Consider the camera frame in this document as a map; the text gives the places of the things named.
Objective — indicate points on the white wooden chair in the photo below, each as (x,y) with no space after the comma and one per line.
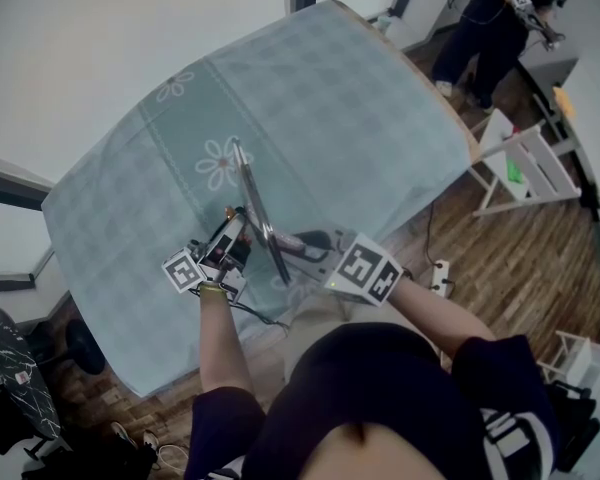
(540,168)

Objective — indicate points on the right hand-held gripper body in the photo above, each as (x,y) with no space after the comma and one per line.
(365,268)

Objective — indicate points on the green item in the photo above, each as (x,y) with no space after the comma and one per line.
(515,172)

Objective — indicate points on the person's beige trousers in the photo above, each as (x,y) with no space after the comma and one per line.
(320,318)

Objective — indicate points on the black marble round table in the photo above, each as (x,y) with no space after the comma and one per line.
(25,373)

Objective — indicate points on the person's right forearm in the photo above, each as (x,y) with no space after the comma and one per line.
(445,313)

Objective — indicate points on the person's torso in dark shirt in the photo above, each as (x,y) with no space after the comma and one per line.
(370,398)

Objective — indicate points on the white table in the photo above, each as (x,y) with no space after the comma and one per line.
(595,118)

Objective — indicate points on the white power strip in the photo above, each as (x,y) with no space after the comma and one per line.
(440,278)

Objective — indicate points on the wooden table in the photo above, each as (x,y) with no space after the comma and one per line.
(467,135)

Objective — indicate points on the light blue floral tablecloth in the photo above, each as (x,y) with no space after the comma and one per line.
(330,118)

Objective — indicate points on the yellowish wrist band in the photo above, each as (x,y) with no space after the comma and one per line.
(212,288)

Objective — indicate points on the black wrist band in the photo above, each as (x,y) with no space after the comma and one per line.
(407,274)

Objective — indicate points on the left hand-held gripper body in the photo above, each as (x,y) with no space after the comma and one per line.
(220,258)

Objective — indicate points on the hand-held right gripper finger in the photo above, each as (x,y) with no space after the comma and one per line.
(305,262)
(317,239)

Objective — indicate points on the orange item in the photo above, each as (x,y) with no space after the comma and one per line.
(565,102)

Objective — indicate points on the person's left forearm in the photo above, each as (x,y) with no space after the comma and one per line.
(225,343)

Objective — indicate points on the glass pot lid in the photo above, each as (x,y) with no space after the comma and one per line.
(252,193)

